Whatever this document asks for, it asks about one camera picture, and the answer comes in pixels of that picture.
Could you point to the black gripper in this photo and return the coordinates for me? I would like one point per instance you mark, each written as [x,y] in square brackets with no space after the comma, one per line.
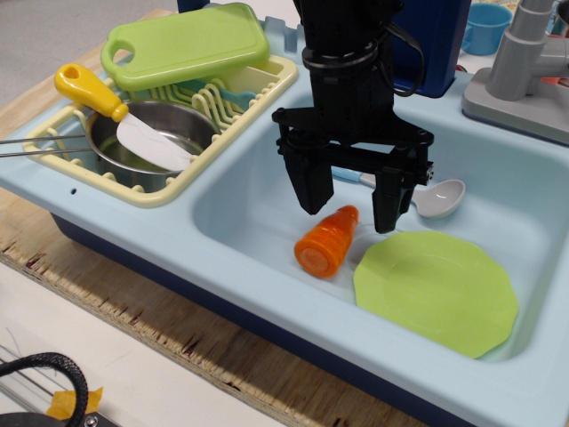
[352,124]

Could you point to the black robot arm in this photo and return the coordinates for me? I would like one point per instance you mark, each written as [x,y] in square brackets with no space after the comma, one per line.
[349,37]

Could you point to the orange toy carrot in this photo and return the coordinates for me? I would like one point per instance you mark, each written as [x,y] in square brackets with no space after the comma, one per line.
[322,250]

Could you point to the green plastic plate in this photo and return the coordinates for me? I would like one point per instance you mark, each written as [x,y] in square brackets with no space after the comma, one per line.
[443,288]

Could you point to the white and blue spoon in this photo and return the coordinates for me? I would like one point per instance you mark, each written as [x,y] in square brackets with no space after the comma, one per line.
[434,202]

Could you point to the light blue toy sink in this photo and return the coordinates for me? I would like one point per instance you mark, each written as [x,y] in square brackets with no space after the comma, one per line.
[231,232]

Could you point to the cream dish rack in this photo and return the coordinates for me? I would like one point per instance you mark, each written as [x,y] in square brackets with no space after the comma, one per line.
[233,100]

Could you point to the grey toy faucet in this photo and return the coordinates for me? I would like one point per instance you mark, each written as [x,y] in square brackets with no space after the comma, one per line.
[513,93]

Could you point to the blue plastic cup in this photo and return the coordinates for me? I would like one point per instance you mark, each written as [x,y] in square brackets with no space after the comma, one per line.
[485,26]

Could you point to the green cutting board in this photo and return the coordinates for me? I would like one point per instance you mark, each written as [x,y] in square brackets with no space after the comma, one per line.
[184,46]

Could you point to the yellow tape piece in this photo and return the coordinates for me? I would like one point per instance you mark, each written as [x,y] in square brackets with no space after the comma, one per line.
[63,404]

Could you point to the yellow handled toy knife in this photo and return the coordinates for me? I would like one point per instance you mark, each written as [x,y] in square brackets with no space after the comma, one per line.
[81,85]

